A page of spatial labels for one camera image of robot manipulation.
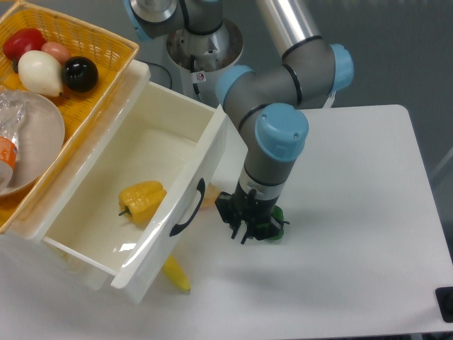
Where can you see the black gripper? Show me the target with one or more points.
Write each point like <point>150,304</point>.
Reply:
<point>244,208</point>

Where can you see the white top drawer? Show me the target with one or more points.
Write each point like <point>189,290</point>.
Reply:
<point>170,138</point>

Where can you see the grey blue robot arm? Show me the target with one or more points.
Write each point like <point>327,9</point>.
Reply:
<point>264,108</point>

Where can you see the white drawer cabinet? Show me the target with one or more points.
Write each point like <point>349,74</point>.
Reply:
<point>65,219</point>

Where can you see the green bell pepper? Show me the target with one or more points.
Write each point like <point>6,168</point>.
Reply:
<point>273,229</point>

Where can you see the bread piece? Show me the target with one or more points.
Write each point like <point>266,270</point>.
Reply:
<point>211,194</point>

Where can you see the yellow banana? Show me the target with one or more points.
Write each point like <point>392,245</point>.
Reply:
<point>174,272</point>

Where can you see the yellow bell pepper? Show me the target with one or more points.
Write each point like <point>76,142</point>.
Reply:
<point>140,201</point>

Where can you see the black device at edge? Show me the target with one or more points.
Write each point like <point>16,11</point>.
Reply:
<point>444,297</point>

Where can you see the yellow wicker basket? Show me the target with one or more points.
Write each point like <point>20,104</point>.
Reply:
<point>110,53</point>

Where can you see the beige plate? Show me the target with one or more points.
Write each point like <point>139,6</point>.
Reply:
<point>40,139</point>

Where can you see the black round fruit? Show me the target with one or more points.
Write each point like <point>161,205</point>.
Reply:
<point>79,74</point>

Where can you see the orange white package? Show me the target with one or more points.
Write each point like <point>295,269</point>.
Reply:
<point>6,156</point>

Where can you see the pink round fruit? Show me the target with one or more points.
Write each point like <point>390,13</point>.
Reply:
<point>56,50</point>

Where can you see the white onion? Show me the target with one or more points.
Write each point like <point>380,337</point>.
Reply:
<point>40,73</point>

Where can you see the clear plastic bag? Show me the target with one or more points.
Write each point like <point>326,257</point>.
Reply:
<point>13,112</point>

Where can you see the black drawer handle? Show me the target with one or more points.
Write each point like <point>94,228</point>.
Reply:
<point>191,210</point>

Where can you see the white table bracket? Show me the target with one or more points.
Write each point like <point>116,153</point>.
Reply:
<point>330,100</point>

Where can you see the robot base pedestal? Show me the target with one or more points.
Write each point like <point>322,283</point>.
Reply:
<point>202,59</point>

